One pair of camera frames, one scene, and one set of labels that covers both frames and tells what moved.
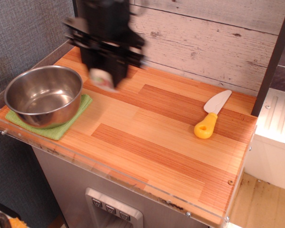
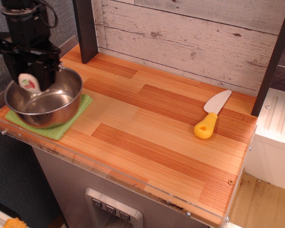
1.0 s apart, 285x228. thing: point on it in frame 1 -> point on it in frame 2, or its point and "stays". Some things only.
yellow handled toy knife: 204,129 stays
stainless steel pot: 44,97 stays
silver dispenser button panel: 103,211 stays
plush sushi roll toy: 102,80 -> 29,82
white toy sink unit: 271,154 stays
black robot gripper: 107,40 -> 27,42
